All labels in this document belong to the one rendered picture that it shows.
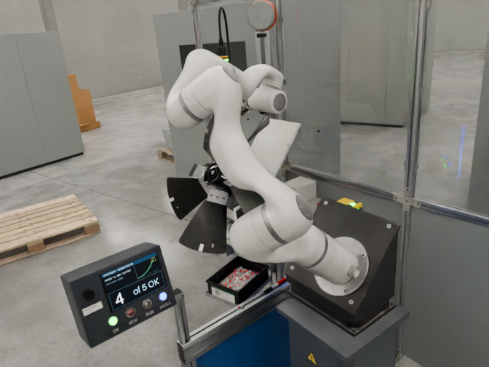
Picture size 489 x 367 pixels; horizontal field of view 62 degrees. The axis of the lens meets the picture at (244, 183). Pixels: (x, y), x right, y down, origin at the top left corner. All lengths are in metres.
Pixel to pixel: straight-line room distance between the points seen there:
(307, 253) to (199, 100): 0.49
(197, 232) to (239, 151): 0.84
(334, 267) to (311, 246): 0.13
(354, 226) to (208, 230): 0.71
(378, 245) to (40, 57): 6.58
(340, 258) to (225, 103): 0.55
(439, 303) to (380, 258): 1.02
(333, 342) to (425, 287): 1.05
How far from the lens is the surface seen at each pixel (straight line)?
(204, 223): 1.81
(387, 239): 1.30
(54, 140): 7.42
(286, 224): 0.98
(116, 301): 1.18
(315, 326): 1.36
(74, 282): 1.14
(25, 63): 7.22
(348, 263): 1.25
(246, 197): 1.68
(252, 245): 1.03
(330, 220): 1.42
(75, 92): 9.80
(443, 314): 2.30
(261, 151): 2.11
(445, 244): 2.10
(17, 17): 14.57
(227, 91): 1.04
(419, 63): 1.94
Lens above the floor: 1.81
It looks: 21 degrees down
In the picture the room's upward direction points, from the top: 5 degrees counter-clockwise
